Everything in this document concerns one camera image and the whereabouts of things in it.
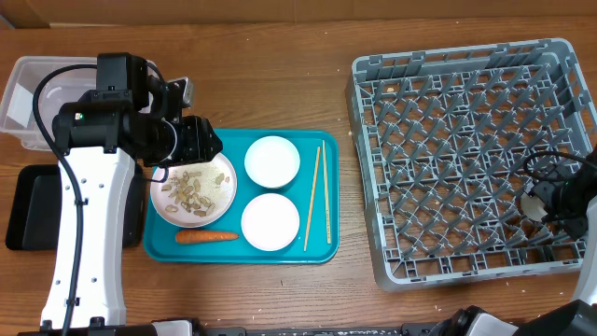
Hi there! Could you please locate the grey napkin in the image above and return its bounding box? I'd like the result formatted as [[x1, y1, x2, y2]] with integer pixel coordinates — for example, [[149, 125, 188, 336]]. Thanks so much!
[[520, 193, 548, 222]]

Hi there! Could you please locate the white bowl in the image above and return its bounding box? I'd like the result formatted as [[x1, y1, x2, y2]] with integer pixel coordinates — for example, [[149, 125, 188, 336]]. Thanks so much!
[[244, 135, 300, 189]]

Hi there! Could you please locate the pink bowl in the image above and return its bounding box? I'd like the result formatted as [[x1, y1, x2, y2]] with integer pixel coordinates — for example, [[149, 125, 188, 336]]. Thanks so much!
[[241, 193, 300, 252]]

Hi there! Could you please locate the wooden chopstick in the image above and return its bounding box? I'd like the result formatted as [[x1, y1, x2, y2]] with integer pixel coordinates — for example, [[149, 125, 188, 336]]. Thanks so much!
[[322, 140, 331, 245], [303, 147, 321, 252]]

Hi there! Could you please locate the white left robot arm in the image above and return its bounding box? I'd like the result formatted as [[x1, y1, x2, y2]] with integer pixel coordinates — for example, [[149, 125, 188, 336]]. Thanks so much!
[[32, 53, 223, 334]]

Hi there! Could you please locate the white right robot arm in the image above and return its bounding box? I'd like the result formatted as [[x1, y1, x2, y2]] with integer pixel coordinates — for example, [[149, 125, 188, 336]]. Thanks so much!
[[521, 150, 596, 305]]

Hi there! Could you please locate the pink plate with food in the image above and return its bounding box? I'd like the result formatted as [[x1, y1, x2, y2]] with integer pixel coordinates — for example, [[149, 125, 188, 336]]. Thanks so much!
[[149, 154, 237, 228]]

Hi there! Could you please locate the orange carrot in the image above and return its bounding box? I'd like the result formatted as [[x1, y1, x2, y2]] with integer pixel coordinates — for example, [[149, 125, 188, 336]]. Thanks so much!
[[174, 230, 239, 245]]

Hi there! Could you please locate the clear plastic bin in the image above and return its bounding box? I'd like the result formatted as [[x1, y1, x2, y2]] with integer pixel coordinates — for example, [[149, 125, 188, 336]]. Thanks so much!
[[1, 54, 167, 155]]

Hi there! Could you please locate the grey plastic dish rack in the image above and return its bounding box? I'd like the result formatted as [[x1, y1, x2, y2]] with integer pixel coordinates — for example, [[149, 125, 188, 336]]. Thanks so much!
[[346, 38, 596, 291]]

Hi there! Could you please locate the black plastic bin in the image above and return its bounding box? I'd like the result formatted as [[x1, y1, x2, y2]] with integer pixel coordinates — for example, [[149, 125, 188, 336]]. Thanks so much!
[[5, 165, 146, 251]]

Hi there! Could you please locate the teal plastic tray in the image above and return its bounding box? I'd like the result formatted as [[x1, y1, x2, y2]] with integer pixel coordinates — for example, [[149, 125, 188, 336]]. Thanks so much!
[[143, 128, 340, 265]]

